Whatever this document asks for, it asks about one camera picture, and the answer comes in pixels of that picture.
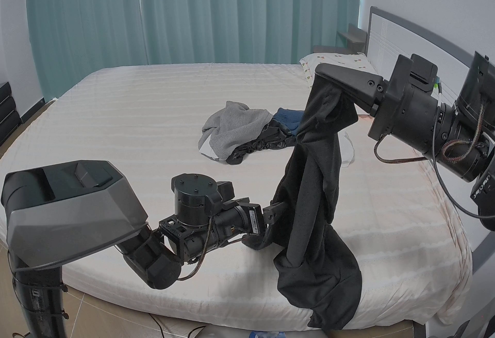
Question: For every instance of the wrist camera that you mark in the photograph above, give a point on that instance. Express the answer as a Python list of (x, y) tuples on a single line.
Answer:
[(423, 71), (225, 190)]

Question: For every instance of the grey garment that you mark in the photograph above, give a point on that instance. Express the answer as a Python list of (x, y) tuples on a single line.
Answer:
[(236, 123)]

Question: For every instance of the white printed pillow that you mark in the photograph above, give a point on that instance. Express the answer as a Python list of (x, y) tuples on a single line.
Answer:
[(344, 60)]

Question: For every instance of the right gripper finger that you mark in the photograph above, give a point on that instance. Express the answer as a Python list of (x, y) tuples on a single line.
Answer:
[(355, 83), (367, 107)]

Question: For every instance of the black T-shirt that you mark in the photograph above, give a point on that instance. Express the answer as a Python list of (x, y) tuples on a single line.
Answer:
[(309, 174)]

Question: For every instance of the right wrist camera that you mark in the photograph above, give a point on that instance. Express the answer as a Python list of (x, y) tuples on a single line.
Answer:
[(423, 71)]

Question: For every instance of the black chest of drawers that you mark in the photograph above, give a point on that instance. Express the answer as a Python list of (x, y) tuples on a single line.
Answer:
[(7, 112)]

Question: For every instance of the black shiny garment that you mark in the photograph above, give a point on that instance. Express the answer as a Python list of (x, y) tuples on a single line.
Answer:
[(267, 140)]

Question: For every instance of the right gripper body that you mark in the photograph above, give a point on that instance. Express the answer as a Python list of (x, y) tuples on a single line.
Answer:
[(410, 120)]

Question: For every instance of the blue-green curtain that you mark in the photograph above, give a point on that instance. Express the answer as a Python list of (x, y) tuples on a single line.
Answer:
[(85, 19), (251, 0)]

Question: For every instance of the bed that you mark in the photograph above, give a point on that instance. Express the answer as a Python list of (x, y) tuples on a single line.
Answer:
[(154, 116)]

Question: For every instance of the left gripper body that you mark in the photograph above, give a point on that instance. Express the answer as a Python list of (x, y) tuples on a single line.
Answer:
[(247, 222)]

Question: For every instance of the grey bedside table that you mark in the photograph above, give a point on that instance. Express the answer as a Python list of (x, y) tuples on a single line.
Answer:
[(354, 36)]

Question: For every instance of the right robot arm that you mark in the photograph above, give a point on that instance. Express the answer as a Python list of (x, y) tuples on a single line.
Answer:
[(473, 89)]

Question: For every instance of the dark blue garment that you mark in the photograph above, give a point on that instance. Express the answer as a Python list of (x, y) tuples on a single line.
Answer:
[(288, 116)]

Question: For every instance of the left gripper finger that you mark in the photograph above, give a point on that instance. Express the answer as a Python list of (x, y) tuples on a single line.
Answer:
[(270, 214), (260, 241)]

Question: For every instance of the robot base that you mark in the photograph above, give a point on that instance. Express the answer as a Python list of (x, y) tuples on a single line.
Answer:
[(267, 334)]

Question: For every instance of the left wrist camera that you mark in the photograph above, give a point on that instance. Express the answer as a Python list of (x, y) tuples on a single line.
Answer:
[(225, 190)]

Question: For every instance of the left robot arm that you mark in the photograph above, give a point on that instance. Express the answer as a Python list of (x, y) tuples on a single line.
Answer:
[(77, 220)]

